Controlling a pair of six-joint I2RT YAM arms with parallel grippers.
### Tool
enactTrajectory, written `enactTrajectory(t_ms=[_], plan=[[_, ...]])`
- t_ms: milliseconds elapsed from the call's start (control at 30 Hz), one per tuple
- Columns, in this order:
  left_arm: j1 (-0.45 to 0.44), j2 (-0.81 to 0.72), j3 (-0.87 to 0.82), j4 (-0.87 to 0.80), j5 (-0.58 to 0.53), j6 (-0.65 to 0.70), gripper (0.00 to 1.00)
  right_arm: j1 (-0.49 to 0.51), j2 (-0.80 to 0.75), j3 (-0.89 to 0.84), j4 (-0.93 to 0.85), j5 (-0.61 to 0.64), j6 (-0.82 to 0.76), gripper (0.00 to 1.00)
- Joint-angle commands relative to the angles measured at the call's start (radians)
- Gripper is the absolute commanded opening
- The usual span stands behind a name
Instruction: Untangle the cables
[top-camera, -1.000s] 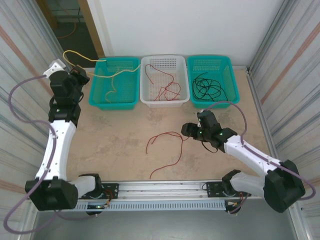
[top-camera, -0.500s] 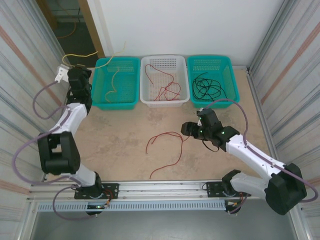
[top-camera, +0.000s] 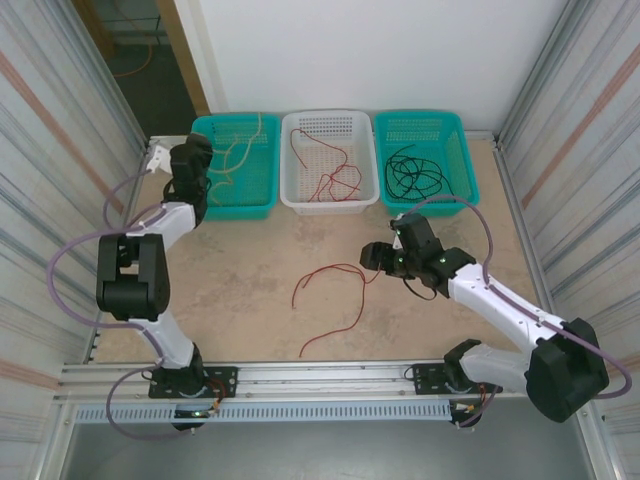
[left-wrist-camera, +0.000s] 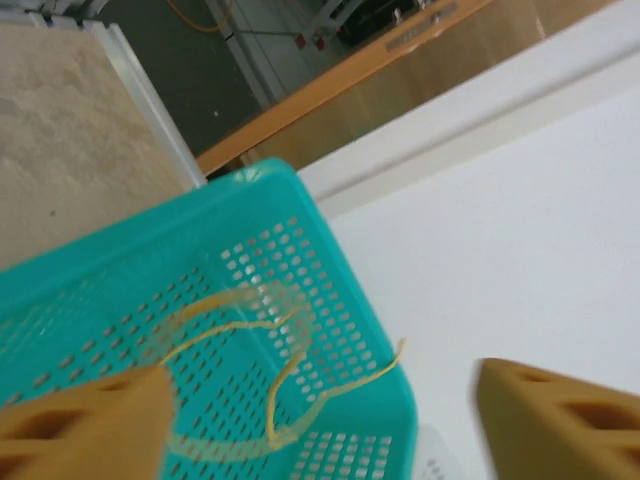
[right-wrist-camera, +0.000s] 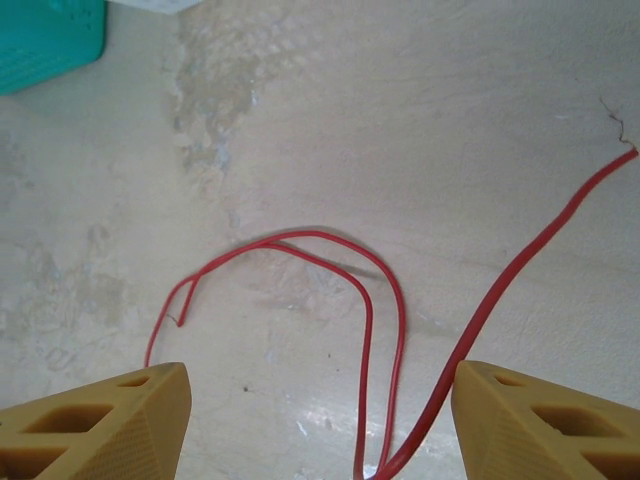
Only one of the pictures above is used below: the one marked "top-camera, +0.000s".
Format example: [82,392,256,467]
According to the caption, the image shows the red wire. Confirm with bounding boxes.
[289,128,351,174]
[305,162,364,204]
[291,262,384,359]

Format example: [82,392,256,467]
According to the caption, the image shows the teal plastic basket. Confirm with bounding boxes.
[373,110,482,219]
[178,114,282,224]

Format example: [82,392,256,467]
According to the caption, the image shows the white plastic basket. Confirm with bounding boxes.
[279,109,381,217]

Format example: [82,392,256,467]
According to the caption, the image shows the thin black right gripper cable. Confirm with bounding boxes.
[401,274,437,303]

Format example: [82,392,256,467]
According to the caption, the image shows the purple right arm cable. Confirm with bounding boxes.
[399,194,634,431]

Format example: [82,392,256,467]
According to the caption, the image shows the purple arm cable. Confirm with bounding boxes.
[46,167,201,442]
[399,194,634,431]

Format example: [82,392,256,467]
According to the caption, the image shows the orange floor cable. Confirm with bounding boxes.
[115,43,155,79]

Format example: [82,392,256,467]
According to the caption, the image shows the wooden door frame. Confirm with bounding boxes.
[154,0,211,117]

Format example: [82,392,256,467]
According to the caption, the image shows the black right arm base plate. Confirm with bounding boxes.
[410,362,504,396]

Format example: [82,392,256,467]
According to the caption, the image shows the aluminium mounting rail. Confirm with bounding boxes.
[54,357,599,406]

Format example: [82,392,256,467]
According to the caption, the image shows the aluminium table frame bar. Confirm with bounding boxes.
[146,129,502,149]

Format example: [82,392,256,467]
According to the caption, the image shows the red black power wires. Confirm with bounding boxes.
[207,378,237,417]
[452,384,496,416]

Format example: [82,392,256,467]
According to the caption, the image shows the grey slotted cable duct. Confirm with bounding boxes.
[73,401,454,425]

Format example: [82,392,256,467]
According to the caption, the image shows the wooden cabinet frame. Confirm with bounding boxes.
[71,0,117,60]

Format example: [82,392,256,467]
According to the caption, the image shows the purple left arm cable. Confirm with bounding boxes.
[46,167,201,442]

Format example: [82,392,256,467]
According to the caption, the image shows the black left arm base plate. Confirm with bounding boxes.
[148,366,239,400]

